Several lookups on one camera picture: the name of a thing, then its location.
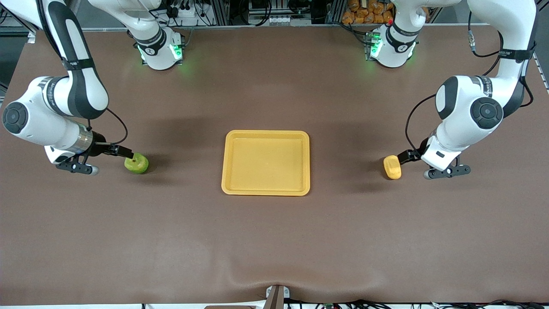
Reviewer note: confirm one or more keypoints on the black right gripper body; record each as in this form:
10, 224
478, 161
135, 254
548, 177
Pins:
101, 148

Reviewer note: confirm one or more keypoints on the green apple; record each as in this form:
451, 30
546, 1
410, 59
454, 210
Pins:
138, 165

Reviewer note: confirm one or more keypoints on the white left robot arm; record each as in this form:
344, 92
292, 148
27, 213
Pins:
463, 107

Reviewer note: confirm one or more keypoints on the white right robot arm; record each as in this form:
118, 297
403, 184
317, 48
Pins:
81, 86

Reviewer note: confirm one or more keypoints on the yellow plastic tray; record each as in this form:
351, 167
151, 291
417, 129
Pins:
266, 165

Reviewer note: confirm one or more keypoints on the orange snack bag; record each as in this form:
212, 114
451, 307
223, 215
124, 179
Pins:
364, 13

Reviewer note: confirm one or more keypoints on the white socket box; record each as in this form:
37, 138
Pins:
184, 13

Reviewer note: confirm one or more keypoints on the brown table mat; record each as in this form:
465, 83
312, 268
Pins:
274, 240

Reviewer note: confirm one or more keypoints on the white power strip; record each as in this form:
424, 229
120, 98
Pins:
268, 20

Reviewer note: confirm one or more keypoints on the aluminium table edge rail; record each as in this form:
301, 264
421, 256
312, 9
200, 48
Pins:
257, 26

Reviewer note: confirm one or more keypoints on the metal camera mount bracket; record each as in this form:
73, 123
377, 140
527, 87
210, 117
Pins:
276, 296

